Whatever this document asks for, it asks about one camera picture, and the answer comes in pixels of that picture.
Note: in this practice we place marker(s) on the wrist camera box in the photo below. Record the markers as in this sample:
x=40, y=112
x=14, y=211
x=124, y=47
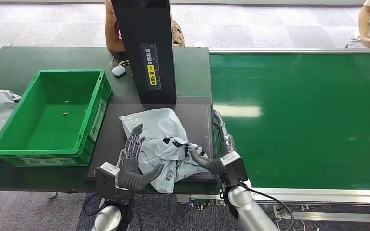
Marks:
x=234, y=169
x=105, y=181

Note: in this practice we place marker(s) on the black yellow column label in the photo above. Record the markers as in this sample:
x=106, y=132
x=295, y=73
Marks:
x=151, y=67

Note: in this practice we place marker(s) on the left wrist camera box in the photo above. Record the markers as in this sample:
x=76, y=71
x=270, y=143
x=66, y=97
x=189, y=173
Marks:
x=105, y=181

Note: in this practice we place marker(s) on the white crate long label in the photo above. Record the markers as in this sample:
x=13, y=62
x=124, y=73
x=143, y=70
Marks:
x=47, y=161

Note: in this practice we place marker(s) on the conveyor connector block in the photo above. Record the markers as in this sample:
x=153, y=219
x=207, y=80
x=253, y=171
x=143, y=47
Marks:
x=205, y=203

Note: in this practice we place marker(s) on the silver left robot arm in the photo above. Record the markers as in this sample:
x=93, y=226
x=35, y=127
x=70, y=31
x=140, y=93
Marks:
x=108, y=220

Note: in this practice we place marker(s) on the crumpled grey wrapper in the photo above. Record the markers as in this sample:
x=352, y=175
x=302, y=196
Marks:
x=114, y=60

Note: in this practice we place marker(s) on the black scanner platform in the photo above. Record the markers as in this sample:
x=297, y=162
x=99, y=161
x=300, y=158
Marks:
x=108, y=137

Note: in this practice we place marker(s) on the black white beaded band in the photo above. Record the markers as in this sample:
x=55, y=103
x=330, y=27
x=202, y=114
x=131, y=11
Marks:
x=125, y=62

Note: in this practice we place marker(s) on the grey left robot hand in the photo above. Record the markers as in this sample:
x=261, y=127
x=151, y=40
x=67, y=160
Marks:
x=129, y=175

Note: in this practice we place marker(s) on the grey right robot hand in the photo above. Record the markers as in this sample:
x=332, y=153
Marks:
x=209, y=164

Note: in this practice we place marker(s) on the green conveyor belt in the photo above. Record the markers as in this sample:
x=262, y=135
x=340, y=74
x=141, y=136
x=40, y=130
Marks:
x=300, y=95

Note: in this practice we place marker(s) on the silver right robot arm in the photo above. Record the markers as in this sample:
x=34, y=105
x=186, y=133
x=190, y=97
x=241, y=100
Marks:
x=248, y=210

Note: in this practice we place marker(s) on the dark green table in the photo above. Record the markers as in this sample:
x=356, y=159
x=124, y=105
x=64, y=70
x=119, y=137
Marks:
x=12, y=63

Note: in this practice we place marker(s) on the white earbuds case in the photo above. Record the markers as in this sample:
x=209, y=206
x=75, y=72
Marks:
x=118, y=70

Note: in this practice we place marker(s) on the green plastic crate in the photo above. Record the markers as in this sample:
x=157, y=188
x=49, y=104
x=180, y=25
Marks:
x=54, y=134

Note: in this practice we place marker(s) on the black scanner column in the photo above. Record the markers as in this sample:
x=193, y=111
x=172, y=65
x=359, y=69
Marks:
x=140, y=25

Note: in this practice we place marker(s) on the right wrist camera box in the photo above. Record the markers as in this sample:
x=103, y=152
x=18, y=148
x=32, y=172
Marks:
x=234, y=169

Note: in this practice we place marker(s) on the grey mailer bag black print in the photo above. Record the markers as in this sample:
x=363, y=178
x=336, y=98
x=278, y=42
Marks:
x=159, y=127

